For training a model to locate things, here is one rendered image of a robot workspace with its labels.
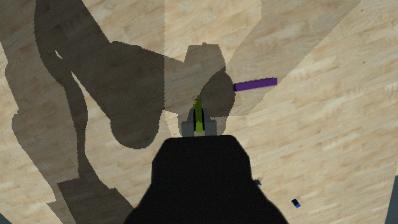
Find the lime green rod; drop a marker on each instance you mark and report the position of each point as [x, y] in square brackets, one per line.
[198, 114]

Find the purple rod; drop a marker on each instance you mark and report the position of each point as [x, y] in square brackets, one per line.
[255, 84]

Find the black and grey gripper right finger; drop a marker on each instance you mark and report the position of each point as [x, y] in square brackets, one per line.
[210, 126]

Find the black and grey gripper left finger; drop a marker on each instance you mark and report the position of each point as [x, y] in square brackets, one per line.
[188, 127]

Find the small blue cube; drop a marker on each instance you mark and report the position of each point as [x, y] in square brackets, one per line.
[295, 202]

